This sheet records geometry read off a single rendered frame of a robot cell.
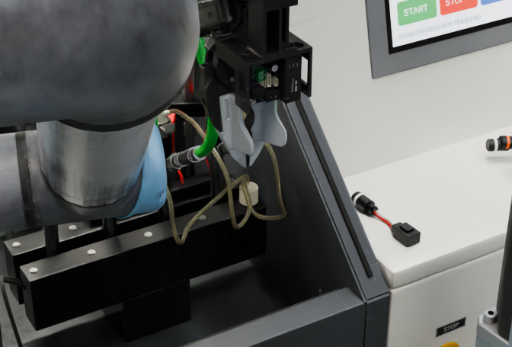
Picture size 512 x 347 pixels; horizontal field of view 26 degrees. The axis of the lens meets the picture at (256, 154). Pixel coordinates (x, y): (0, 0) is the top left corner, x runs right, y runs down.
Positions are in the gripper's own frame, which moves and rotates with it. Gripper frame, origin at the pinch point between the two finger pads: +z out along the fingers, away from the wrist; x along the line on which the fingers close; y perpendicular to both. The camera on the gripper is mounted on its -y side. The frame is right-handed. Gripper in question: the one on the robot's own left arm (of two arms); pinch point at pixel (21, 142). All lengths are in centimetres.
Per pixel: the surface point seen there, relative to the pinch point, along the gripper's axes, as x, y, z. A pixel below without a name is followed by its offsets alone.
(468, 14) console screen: 57, -18, 44
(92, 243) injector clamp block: -0.7, 5.4, 30.2
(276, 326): 20.5, 21.9, 25.3
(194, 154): 15.9, 0.5, 18.1
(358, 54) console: 39, -13, 37
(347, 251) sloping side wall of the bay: 31.1, 14.4, 29.3
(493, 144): 56, 1, 47
